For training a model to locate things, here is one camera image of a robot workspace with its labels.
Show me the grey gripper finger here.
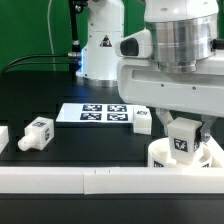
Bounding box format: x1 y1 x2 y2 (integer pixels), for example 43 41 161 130
200 115 217 143
156 108 173 135

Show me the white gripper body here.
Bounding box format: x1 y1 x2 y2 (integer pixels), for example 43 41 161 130
115 29 224 117

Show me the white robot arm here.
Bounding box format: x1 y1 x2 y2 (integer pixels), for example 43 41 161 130
80 0 224 141

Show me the white marker sheet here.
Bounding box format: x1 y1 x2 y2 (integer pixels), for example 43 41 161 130
56 103 133 123

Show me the white left fence bar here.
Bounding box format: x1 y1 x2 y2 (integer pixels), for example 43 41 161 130
0 126 9 153

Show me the white front fence bar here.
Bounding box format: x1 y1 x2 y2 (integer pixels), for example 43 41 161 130
0 167 224 194

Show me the white thin cable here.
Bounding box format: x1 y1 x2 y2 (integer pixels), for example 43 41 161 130
46 0 57 72

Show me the black cable upper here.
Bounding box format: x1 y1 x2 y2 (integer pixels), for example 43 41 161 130
0 51 82 75

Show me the black cable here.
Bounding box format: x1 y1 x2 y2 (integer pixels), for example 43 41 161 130
0 60 82 76
0 51 82 75

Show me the black cable lower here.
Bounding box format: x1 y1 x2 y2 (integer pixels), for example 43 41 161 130
0 60 82 76

